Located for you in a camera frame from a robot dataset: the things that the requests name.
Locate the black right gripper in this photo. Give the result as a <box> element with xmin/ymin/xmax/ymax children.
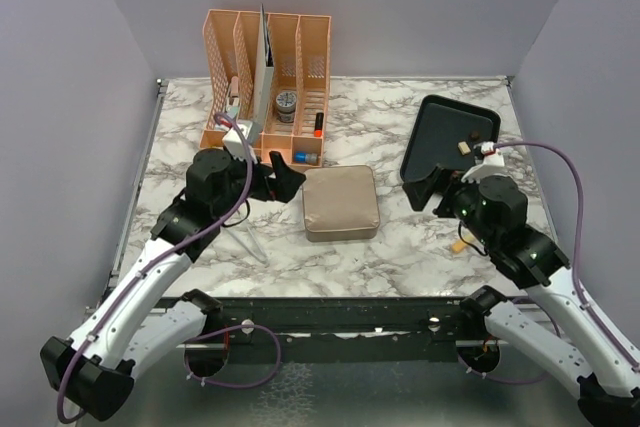
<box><xmin>403</xmin><ymin>162</ymin><xmax>498</xmax><ymax>249</ymax></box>

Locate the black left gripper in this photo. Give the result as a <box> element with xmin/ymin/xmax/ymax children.
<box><xmin>214</xmin><ymin>148</ymin><xmax>306</xmax><ymax>219</ymax></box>

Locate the rose gold tin lid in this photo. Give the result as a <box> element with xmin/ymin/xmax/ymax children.
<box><xmin>302</xmin><ymin>165</ymin><xmax>380</xmax><ymax>230</ymax></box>

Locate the gold chocolate tin box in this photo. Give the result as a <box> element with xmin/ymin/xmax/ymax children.
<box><xmin>305</xmin><ymin>226</ymin><xmax>379</xmax><ymax>242</ymax></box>

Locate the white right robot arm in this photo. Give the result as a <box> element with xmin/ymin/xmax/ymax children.
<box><xmin>403</xmin><ymin>168</ymin><xmax>639</xmax><ymax>426</ymax></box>

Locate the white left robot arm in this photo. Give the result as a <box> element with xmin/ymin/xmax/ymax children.
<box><xmin>40</xmin><ymin>148</ymin><xmax>306</xmax><ymax>424</ymax></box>

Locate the cream square chocolate piece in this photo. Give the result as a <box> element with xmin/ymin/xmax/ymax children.
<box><xmin>458</xmin><ymin>142</ymin><xmax>471</xmax><ymax>155</ymax></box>

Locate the blue grey small bottle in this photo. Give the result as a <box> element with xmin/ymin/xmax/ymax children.
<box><xmin>293</xmin><ymin>152</ymin><xmax>319</xmax><ymax>165</ymax></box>

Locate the black plastic tray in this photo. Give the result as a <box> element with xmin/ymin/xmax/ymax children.
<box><xmin>400</xmin><ymin>95</ymin><xmax>501</xmax><ymax>182</ymax></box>

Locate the black orange marker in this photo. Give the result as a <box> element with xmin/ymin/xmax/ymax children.
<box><xmin>313</xmin><ymin>112</ymin><xmax>324</xmax><ymax>138</ymax></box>

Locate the tan stick on table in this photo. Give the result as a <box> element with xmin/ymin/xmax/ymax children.
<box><xmin>451</xmin><ymin>241</ymin><xmax>468</xmax><ymax>254</ymax></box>

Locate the small round patterned jar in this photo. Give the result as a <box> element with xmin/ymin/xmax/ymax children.
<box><xmin>275</xmin><ymin>90</ymin><xmax>298</xmax><ymax>124</ymax></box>

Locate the pink stapler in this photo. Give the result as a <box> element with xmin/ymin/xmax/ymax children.
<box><xmin>227</xmin><ymin>76</ymin><xmax>240</xmax><ymax>110</ymax></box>

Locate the white upright booklet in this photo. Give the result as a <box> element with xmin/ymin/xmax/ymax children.
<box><xmin>252</xmin><ymin>5</ymin><xmax>274</xmax><ymax>129</ymax></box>

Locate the peach plastic desk organizer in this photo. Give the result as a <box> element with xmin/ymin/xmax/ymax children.
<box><xmin>203</xmin><ymin>9</ymin><xmax>332</xmax><ymax>171</ymax></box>

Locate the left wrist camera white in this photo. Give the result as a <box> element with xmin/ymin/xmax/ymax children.
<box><xmin>222</xmin><ymin>120</ymin><xmax>262</xmax><ymax>163</ymax></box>

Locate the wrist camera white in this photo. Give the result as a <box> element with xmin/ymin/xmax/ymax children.
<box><xmin>222</xmin><ymin>120</ymin><xmax>262</xmax><ymax>163</ymax></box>
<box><xmin>461</xmin><ymin>142</ymin><xmax>505</xmax><ymax>183</ymax></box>

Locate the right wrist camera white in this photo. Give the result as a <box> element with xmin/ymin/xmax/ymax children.
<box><xmin>461</xmin><ymin>142</ymin><xmax>505</xmax><ymax>183</ymax></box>

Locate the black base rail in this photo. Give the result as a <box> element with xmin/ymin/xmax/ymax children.
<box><xmin>187</xmin><ymin>297</ymin><xmax>489</xmax><ymax>364</ymax></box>

